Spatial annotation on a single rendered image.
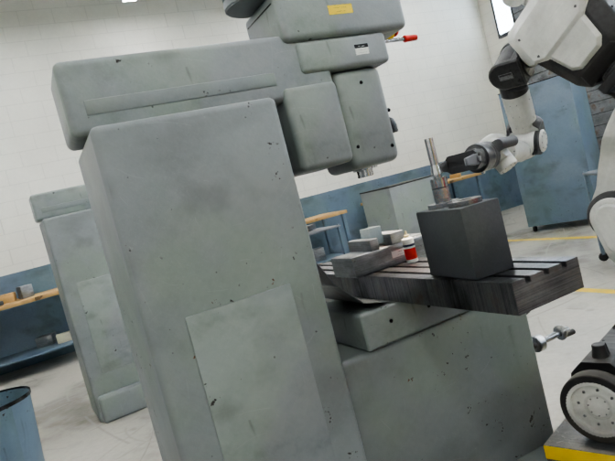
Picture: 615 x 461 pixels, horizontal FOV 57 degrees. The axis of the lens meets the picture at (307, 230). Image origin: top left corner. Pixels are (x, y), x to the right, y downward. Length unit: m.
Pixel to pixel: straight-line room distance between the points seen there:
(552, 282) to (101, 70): 1.26
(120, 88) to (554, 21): 1.21
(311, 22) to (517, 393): 1.43
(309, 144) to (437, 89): 9.21
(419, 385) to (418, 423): 0.12
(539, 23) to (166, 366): 1.39
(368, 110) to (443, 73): 9.19
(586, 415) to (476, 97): 9.89
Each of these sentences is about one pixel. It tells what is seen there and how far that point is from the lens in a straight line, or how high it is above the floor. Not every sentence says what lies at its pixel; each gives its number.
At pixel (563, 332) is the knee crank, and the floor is 0.55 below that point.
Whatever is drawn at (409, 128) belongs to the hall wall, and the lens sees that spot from 10.32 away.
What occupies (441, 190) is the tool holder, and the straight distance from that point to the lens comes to 1.60.
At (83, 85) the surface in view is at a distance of 1.61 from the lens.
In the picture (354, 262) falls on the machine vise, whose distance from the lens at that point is 1.90.
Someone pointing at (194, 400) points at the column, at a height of 0.84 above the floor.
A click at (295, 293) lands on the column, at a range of 1.56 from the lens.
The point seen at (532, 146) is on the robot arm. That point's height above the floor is 1.24.
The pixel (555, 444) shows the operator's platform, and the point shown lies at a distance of 1.88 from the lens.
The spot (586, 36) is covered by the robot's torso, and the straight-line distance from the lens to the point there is 1.79.
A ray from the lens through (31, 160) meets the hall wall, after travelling 8.26.
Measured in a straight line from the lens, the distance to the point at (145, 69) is 1.65.
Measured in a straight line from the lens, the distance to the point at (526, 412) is 2.23.
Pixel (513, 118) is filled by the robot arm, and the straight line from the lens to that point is 2.08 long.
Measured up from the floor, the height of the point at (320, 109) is 1.52.
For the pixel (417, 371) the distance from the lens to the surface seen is 1.89.
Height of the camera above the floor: 1.28
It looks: 4 degrees down
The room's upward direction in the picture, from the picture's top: 14 degrees counter-clockwise
